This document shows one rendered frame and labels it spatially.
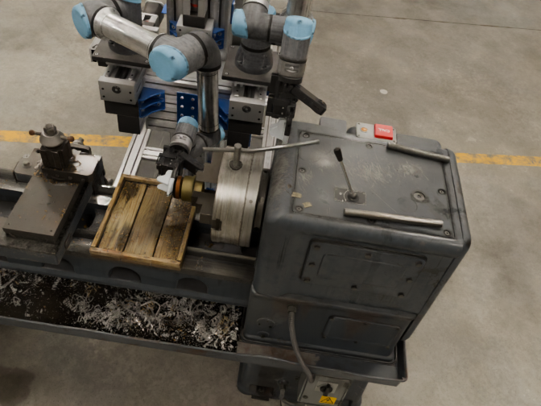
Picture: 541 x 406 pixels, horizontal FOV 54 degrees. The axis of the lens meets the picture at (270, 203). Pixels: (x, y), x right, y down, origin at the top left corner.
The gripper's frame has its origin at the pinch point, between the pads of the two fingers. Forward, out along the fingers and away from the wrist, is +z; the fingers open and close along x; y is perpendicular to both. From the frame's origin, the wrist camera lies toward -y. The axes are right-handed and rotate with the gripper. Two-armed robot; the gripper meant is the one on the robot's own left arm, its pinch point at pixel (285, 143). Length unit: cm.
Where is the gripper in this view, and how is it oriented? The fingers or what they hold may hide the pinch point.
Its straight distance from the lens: 156.2
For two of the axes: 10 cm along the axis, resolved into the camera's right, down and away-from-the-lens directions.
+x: -0.6, 4.7, -8.8
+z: -1.5, 8.7, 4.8
